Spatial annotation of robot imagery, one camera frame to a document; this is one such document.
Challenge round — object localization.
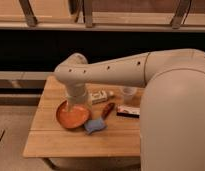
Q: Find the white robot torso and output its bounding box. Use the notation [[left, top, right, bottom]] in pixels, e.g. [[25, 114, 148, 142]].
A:
[[140, 70, 205, 171]]

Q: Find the white tube with label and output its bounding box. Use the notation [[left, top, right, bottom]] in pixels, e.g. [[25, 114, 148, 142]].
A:
[[90, 90, 114, 104]]

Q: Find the right metal chair leg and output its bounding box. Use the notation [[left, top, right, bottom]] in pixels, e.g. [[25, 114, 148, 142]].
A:
[[170, 0, 191, 29]]

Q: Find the wooden table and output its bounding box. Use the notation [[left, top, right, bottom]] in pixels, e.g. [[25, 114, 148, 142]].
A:
[[23, 76, 140, 158]]

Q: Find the orange ceramic bowl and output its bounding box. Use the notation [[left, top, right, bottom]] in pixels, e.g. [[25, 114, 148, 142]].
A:
[[56, 101, 91, 129]]

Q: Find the small black and white box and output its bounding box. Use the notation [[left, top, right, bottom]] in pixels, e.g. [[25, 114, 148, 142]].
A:
[[116, 105, 140, 118]]

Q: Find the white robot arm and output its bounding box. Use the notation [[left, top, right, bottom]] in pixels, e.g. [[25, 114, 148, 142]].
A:
[[54, 49, 205, 117]]

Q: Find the metal chair leg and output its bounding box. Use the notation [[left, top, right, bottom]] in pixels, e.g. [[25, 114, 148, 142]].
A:
[[19, 0, 37, 27], [170, 0, 191, 29], [83, 0, 93, 28]]

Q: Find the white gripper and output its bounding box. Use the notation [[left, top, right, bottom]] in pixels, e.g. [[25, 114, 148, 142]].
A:
[[65, 83, 91, 111]]

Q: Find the middle metal chair leg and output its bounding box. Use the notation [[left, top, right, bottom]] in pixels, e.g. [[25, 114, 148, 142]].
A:
[[83, 0, 93, 28]]

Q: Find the translucent ceramic cup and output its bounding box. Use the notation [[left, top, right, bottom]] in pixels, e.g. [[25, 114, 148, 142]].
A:
[[120, 86, 137, 105]]

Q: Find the left metal chair leg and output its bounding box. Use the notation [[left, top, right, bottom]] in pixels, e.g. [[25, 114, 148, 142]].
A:
[[19, 0, 37, 27]]

